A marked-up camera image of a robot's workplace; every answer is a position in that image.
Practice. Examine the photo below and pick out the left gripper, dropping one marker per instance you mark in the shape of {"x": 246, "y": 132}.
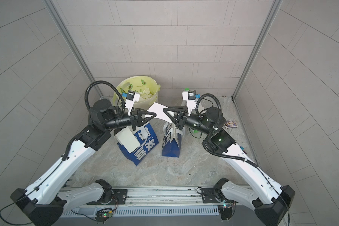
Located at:
{"x": 133, "y": 121}

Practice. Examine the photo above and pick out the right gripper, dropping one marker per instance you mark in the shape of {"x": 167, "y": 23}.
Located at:
{"x": 184, "y": 122}

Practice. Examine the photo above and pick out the white receipt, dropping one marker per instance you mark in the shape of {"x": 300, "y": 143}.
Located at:
{"x": 127, "y": 139}
{"x": 158, "y": 109}

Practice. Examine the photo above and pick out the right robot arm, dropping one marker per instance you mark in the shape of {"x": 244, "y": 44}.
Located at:
{"x": 269, "y": 200}

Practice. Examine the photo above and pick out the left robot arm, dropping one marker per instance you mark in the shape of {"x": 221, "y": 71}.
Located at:
{"x": 42, "y": 202}

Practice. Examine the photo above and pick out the shredded paper in bin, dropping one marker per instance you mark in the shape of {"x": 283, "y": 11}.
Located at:
{"x": 144, "y": 91}

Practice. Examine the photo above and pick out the yellow-green bin liner bag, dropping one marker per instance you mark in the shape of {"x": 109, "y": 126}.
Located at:
{"x": 130, "y": 84}

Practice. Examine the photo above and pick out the small card box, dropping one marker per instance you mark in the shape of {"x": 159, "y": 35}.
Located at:
{"x": 230, "y": 124}

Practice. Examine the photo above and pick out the left circuit board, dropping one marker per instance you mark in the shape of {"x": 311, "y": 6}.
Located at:
{"x": 103, "y": 215}

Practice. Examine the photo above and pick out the circuit board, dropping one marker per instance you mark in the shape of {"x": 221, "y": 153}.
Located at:
{"x": 103, "y": 215}
{"x": 226, "y": 212}

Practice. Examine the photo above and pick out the right circuit board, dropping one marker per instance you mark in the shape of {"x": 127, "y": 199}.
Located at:
{"x": 226, "y": 212}

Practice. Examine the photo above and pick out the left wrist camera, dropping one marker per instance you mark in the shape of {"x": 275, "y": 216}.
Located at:
{"x": 131, "y": 98}

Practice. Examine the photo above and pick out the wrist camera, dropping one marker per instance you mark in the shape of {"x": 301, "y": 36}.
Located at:
{"x": 131, "y": 98}
{"x": 191, "y": 98}

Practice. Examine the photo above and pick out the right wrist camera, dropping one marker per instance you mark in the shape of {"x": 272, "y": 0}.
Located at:
{"x": 191, "y": 98}

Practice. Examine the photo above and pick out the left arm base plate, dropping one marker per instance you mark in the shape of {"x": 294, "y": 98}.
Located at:
{"x": 115, "y": 196}

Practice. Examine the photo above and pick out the aluminium rail frame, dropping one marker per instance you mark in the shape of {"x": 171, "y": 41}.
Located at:
{"x": 161, "y": 201}

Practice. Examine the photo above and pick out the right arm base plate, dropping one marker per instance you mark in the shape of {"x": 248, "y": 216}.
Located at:
{"x": 210, "y": 195}

